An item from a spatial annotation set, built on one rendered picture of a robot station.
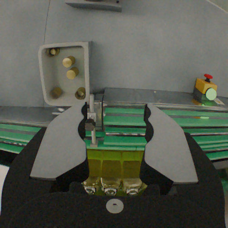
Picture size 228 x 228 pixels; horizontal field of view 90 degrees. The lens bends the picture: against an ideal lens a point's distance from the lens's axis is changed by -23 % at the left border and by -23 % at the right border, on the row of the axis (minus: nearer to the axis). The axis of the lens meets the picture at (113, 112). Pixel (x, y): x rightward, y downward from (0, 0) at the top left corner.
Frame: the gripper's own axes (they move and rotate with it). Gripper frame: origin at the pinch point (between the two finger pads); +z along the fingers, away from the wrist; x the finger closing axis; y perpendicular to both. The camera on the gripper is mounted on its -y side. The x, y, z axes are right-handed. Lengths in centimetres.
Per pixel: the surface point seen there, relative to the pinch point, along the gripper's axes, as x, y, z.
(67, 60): -16.4, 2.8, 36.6
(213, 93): 37, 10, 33
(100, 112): -4.5, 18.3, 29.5
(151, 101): 11.8, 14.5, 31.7
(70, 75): -15.5, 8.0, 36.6
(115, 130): 0.5, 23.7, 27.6
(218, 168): 54, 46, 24
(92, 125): -5.0, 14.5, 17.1
